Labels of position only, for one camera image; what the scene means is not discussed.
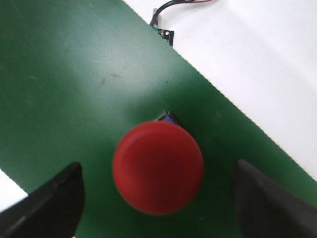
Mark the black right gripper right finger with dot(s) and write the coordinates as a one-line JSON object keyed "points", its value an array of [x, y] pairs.
{"points": [[265, 209]]}

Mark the green conveyor belt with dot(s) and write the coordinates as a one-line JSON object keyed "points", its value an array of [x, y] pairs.
{"points": [[76, 75]]}

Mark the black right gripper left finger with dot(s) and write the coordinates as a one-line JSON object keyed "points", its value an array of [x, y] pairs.
{"points": [[54, 210]]}

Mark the red mushroom push button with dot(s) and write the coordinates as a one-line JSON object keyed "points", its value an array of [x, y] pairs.
{"points": [[158, 166]]}

